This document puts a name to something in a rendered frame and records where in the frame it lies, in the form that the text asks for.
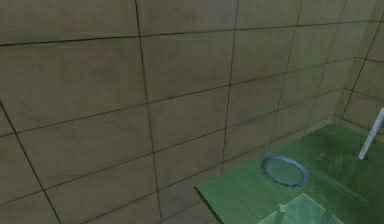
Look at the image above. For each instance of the white shower pipe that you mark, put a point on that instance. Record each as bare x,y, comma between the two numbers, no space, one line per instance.
370,135

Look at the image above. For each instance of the green shower tray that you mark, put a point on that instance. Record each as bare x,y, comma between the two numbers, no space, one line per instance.
240,196

